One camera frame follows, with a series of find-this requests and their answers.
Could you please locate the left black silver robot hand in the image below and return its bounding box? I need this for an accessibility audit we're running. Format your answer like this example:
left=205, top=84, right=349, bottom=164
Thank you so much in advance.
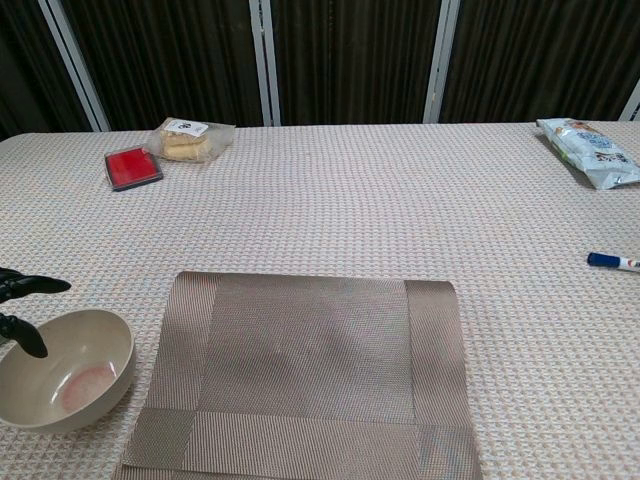
left=0, top=267, right=72, bottom=359

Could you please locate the beige bowl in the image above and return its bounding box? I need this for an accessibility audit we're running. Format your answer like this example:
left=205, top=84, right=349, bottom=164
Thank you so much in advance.
left=0, top=308, right=136, bottom=435

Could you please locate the brown woven placemat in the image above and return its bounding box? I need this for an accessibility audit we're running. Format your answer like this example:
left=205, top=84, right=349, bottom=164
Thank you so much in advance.
left=110, top=271, right=485, bottom=480

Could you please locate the red ink pad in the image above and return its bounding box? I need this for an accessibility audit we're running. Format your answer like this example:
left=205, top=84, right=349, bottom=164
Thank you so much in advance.
left=103, top=145, right=165, bottom=194

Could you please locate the bagged bread bun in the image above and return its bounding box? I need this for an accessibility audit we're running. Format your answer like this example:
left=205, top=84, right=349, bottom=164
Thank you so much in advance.
left=147, top=116, right=236, bottom=164

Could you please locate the beige woven tablecloth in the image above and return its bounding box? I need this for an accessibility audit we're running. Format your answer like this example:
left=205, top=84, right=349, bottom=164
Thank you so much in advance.
left=0, top=121, right=640, bottom=480

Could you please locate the white snack bag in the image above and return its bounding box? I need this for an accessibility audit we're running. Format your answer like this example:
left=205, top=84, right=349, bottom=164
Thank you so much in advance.
left=535, top=117, right=640, bottom=191

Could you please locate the blue capped white marker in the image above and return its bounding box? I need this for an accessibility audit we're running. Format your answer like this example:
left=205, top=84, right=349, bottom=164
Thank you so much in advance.
left=586, top=251, right=640, bottom=274

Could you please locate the white partition post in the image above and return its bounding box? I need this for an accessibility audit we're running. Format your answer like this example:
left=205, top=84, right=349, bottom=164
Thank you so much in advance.
left=618, top=79, right=640, bottom=122
left=423, top=0, right=460, bottom=124
left=248, top=0, right=282, bottom=127
left=38, top=0, right=110, bottom=133

